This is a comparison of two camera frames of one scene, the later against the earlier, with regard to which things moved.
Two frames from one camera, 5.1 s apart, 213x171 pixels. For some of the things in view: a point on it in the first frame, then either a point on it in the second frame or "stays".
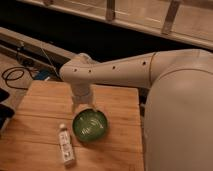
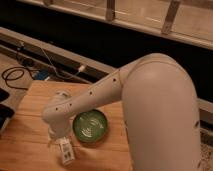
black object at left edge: (6, 110) stays
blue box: (42, 74) stays
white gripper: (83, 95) → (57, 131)
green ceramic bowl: (90, 125) stays
